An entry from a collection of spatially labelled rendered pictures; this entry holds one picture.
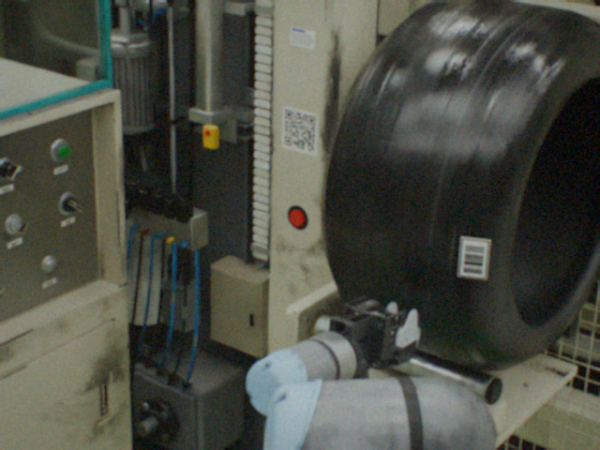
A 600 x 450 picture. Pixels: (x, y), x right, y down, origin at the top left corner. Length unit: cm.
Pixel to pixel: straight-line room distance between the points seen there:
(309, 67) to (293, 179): 20
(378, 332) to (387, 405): 50
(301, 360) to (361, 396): 36
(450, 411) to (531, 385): 96
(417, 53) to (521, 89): 17
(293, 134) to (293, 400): 94
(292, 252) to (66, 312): 41
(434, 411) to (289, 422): 14
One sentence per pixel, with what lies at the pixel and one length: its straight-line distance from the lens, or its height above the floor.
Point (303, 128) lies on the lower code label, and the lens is 201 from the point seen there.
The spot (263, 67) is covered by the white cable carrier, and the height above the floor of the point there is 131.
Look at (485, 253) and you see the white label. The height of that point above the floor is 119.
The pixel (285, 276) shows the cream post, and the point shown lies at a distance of 214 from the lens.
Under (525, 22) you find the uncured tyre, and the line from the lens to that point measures 178.
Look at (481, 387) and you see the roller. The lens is 189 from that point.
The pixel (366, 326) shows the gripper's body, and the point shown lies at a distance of 163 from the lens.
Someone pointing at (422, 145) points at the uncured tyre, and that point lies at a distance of 168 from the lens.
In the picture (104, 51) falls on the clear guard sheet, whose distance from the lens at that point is 207.
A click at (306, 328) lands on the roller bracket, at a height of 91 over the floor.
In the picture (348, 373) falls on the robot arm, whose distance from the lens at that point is 159.
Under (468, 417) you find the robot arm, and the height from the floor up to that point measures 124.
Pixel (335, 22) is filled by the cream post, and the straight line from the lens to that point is 193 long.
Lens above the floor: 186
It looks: 23 degrees down
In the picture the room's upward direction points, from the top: 2 degrees clockwise
